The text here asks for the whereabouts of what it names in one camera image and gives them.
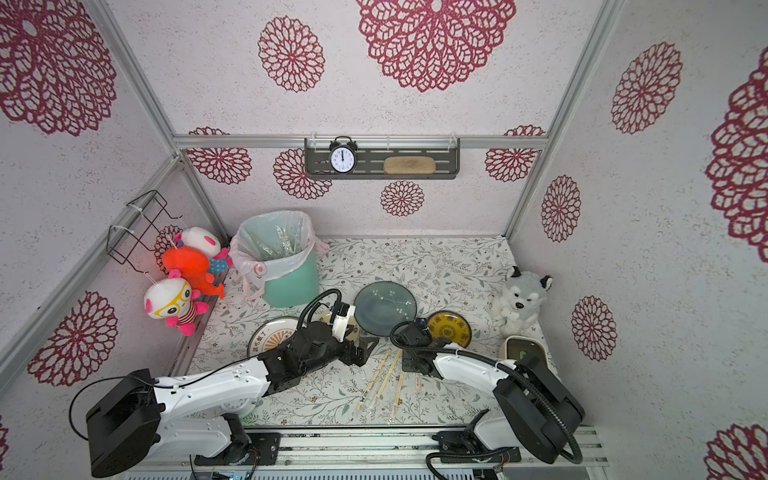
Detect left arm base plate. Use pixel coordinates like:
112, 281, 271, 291
192, 432, 282, 467

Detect wooden brush on shelf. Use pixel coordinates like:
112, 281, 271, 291
383, 156, 437, 175

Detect black alarm clock on shelf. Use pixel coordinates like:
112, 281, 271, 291
329, 135, 358, 174

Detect black wire wall basket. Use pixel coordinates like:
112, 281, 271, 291
105, 189, 186, 274

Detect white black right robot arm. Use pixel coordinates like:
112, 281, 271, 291
389, 322, 585, 479

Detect disposable chopsticks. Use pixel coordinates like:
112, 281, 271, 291
390, 371, 405, 422
370, 350, 403, 409
356, 350, 392, 410

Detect green trash bin with bag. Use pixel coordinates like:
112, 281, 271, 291
230, 210, 329, 308

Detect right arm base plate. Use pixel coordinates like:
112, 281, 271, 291
427, 430, 522, 464

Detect yellow black patterned plate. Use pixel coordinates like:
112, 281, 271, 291
427, 310, 473, 348

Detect red plush toy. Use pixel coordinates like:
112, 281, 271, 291
161, 247, 226, 299

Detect dark green glass plate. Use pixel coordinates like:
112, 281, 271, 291
353, 281, 418, 337

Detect grey wall shelf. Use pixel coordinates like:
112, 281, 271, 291
304, 138, 461, 180

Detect white plush with yellow glasses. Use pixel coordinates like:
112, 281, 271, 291
143, 269, 209, 336

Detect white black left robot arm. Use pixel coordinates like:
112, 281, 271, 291
83, 289, 379, 478

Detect white orange patterned plate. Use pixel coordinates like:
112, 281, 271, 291
247, 316, 298, 357

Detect grey husky plush toy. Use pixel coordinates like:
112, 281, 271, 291
490, 265, 554, 336

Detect white green rectangular tray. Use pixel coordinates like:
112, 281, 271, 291
498, 335, 548, 364

